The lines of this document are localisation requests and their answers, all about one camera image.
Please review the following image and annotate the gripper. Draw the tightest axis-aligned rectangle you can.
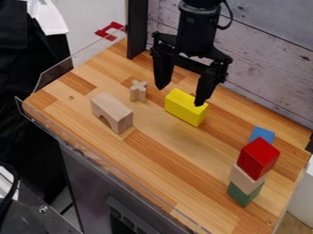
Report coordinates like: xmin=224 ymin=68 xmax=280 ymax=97
xmin=148 ymin=5 xmax=234 ymax=108

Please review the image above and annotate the blue rectangle block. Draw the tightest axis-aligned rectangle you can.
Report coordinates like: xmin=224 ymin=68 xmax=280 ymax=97
xmin=248 ymin=125 xmax=276 ymax=145

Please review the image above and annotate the red cube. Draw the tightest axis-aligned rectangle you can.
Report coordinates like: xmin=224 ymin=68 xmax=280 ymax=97
xmin=235 ymin=136 xmax=283 ymax=181

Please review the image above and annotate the yellow block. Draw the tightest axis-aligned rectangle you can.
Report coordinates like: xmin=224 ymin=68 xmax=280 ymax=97
xmin=164 ymin=88 xmax=210 ymax=128

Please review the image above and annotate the wooden cross block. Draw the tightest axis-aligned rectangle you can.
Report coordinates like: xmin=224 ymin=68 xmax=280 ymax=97
xmin=128 ymin=80 xmax=149 ymax=103

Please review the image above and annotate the wooden arch block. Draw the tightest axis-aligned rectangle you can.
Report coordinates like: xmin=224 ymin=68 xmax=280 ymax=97
xmin=89 ymin=91 xmax=135 ymax=135

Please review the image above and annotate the white block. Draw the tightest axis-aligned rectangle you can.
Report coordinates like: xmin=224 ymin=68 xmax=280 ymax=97
xmin=228 ymin=165 xmax=265 ymax=196

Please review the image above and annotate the green block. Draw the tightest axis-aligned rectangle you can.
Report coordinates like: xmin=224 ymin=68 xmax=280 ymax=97
xmin=226 ymin=181 xmax=265 ymax=208

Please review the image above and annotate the person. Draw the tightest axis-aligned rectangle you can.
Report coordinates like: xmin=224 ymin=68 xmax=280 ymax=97
xmin=0 ymin=0 xmax=75 ymax=206

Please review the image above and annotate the black post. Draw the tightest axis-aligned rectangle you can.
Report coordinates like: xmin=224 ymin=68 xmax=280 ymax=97
xmin=125 ymin=0 xmax=151 ymax=60

